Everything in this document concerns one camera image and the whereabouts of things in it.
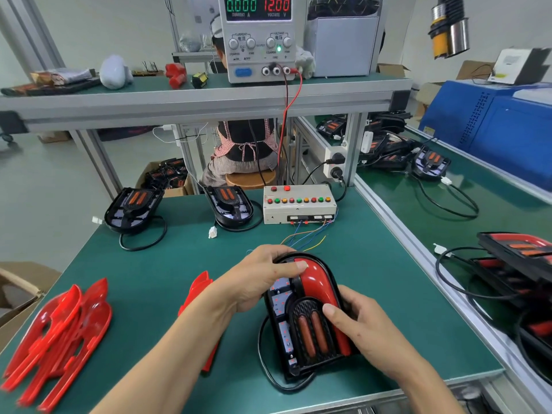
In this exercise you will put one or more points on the person's left hand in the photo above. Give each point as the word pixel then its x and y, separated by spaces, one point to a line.
pixel 248 282

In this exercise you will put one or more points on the person's right hand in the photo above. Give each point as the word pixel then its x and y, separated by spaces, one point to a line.
pixel 375 336

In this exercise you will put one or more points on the person's left thumb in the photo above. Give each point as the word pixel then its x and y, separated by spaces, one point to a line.
pixel 291 270

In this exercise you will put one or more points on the person's right thumb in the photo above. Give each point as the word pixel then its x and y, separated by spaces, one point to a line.
pixel 337 316

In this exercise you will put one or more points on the black tail light red lens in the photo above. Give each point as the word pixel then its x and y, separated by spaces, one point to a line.
pixel 308 327

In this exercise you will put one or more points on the person's left forearm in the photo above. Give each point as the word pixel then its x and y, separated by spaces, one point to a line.
pixel 172 357

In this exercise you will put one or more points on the person's right forearm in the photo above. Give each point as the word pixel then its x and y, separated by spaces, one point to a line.
pixel 425 394

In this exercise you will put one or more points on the beige test box with buttons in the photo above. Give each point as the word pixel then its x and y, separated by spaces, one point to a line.
pixel 297 209

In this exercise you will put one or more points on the black tail light without lens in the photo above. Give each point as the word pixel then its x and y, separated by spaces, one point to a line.
pixel 133 209
pixel 228 206

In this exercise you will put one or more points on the single red lens cover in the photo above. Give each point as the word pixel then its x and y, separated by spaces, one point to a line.
pixel 196 291

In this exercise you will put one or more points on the round wooden stool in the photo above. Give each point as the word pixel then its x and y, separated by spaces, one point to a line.
pixel 250 180

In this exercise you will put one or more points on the white power strip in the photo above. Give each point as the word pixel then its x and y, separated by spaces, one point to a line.
pixel 334 163

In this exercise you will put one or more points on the black test lead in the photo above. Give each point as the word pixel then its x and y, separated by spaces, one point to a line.
pixel 254 146

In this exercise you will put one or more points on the white power adapter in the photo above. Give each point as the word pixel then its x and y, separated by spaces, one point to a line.
pixel 366 142

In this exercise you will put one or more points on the red test lead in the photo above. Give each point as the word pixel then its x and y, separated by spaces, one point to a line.
pixel 284 120

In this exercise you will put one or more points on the heap of black tail lights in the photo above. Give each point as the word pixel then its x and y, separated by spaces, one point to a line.
pixel 379 142

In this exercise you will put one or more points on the cardboard box of tail lights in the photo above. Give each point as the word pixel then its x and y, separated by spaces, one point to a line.
pixel 166 176

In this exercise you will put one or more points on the black tail light purple board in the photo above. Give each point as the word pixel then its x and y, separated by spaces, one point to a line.
pixel 431 163

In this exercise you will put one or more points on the stack of red-rimmed tail lights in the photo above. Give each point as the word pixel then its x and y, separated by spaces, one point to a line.
pixel 517 271

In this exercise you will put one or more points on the white glove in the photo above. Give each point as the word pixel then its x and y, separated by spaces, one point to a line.
pixel 305 62

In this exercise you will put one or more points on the yellow black small transformer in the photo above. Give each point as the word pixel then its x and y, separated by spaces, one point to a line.
pixel 199 80

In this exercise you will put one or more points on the small cardboard box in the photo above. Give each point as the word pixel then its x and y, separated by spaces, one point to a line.
pixel 393 70

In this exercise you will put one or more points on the red plastic part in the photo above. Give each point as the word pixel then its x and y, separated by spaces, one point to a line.
pixel 176 75

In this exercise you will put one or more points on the grey metal box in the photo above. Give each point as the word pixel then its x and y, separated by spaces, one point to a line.
pixel 343 47

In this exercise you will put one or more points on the grey bench power supply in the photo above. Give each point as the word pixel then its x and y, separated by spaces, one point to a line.
pixel 258 38

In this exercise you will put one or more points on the pile of red lens covers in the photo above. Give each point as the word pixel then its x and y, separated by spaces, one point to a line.
pixel 56 340

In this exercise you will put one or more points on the blue machine cabinet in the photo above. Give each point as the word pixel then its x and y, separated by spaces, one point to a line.
pixel 496 129

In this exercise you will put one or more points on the white cloth bundle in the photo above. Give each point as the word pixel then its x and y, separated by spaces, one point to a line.
pixel 115 72

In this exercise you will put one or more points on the open brown cardboard box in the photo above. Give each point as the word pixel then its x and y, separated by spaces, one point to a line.
pixel 21 293

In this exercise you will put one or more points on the snack packets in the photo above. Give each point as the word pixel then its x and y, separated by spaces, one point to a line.
pixel 60 76

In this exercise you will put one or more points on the white black desktop device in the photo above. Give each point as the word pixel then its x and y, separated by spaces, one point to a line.
pixel 517 66

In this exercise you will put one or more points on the flat black tray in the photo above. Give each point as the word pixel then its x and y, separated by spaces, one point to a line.
pixel 47 87

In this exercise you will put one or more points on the aluminium frame shelf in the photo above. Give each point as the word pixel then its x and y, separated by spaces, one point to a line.
pixel 194 101

